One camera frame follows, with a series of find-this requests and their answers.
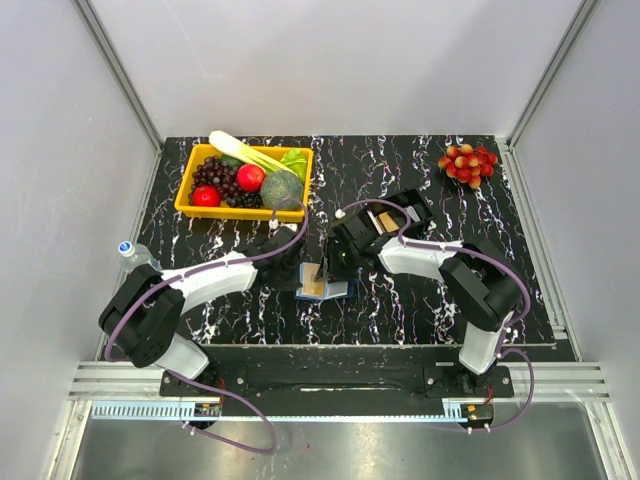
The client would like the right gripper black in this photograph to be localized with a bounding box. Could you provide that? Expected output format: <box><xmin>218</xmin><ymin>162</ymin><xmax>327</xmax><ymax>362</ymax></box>
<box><xmin>315</xmin><ymin>237</ymin><xmax>360</xmax><ymax>284</ymax></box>

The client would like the blue card holder wallet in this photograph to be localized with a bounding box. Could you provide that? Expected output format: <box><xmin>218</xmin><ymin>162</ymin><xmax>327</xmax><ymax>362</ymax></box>
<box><xmin>294</xmin><ymin>262</ymin><xmax>354</xmax><ymax>301</ymax></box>

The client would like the gold credit card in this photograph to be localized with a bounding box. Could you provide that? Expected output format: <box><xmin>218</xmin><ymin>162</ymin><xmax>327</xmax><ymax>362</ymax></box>
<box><xmin>301</xmin><ymin>263</ymin><xmax>325</xmax><ymax>297</ymax></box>

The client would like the black card tray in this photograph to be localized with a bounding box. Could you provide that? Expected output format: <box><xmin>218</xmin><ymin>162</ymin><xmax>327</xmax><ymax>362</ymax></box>
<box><xmin>358</xmin><ymin>189</ymin><xmax>434</xmax><ymax>239</ymax></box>

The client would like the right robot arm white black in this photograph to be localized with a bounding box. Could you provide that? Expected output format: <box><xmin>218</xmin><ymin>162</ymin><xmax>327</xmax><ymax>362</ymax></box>
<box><xmin>321</xmin><ymin>207</ymin><xmax>531</xmax><ymax>396</ymax></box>

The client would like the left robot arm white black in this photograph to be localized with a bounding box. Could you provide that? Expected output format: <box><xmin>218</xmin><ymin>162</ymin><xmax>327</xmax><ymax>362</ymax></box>
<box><xmin>99</xmin><ymin>226</ymin><xmax>304</xmax><ymax>395</ymax></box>

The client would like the gold cards stack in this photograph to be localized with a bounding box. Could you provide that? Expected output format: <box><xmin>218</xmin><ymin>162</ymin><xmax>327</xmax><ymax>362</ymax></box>
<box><xmin>374</xmin><ymin>212</ymin><xmax>400</xmax><ymax>233</ymax></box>

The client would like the dark blue grape bunch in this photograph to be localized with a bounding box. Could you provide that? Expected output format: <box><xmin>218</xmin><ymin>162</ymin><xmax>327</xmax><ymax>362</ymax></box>
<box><xmin>225</xmin><ymin>192</ymin><xmax>263</xmax><ymax>209</ymax></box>

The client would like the yellow plastic bin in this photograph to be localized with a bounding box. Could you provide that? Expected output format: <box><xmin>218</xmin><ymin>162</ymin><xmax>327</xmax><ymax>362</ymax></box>
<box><xmin>174</xmin><ymin>144</ymin><xmax>314</xmax><ymax>223</ymax></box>

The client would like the green cantaloupe melon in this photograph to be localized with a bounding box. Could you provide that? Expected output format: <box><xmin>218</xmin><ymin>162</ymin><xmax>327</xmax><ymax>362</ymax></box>
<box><xmin>260</xmin><ymin>170</ymin><xmax>304</xmax><ymax>210</ymax></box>

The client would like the red apple upper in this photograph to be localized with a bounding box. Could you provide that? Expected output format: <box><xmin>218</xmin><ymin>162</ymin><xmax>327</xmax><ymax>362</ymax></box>
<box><xmin>236</xmin><ymin>164</ymin><xmax>266</xmax><ymax>193</ymax></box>

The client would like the red apple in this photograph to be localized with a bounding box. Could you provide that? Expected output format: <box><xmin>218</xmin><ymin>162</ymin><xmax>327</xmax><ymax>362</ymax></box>
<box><xmin>191</xmin><ymin>185</ymin><xmax>222</xmax><ymax>208</ymax></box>
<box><xmin>236</xmin><ymin>164</ymin><xmax>266</xmax><ymax>193</ymax></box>

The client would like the green lettuce leaf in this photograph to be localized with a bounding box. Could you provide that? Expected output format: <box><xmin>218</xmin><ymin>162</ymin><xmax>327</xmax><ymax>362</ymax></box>
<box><xmin>280</xmin><ymin>148</ymin><xmax>308</xmax><ymax>182</ymax></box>

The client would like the red apple lower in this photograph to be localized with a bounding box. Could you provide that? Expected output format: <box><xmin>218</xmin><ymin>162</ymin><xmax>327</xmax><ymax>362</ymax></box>
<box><xmin>191</xmin><ymin>185</ymin><xmax>222</xmax><ymax>208</ymax></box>

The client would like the purple grape bunch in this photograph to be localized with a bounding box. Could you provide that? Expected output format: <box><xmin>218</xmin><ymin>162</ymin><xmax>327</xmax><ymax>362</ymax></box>
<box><xmin>191</xmin><ymin>156</ymin><xmax>239</xmax><ymax>199</ymax></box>

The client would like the green avocado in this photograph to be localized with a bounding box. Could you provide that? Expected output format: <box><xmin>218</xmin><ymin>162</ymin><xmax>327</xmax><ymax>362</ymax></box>
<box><xmin>220</xmin><ymin>155</ymin><xmax>243</xmax><ymax>168</ymax></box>

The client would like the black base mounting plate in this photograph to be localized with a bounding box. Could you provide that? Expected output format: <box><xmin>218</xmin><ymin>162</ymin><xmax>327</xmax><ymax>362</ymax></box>
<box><xmin>159</xmin><ymin>344</ymin><xmax>516</xmax><ymax>419</ymax></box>

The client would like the red lychee bunch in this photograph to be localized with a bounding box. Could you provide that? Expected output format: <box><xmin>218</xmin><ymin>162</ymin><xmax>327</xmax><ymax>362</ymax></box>
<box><xmin>437</xmin><ymin>143</ymin><xmax>499</xmax><ymax>190</ymax></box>

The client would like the white daikon radish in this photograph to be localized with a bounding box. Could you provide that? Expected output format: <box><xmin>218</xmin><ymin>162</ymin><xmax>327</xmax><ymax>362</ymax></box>
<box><xmin>209</xmin><ymin>130</ymin><xmax>288</xmax><ymax>173</ymax></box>

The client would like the clear water bottle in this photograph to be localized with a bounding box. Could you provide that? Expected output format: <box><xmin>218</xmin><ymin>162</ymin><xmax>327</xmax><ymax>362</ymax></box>
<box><xmin>118</xmin><ymin>241</ymin><xmax>161</xmax><ymax>273</ymax></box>

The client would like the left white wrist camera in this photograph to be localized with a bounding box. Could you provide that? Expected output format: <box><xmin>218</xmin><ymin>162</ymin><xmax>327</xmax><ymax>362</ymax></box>
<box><xmin>268</xmin><ymin>219</ymin><xmax>298</xmax><ymax>238</ymax></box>

